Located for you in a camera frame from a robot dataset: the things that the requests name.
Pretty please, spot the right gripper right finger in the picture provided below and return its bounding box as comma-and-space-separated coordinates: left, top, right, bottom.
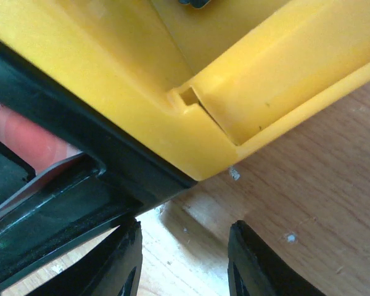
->
228, 220, 323, 296

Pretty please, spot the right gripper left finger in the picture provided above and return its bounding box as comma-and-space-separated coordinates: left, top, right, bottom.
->
29, 220, 142, 296

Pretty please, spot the three-compartment card bin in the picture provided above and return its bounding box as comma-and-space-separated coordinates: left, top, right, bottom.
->
0, 1, 370, 295

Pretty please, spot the red and white card stack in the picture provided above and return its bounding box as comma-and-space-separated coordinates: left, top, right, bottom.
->
0, 103, 81, 219

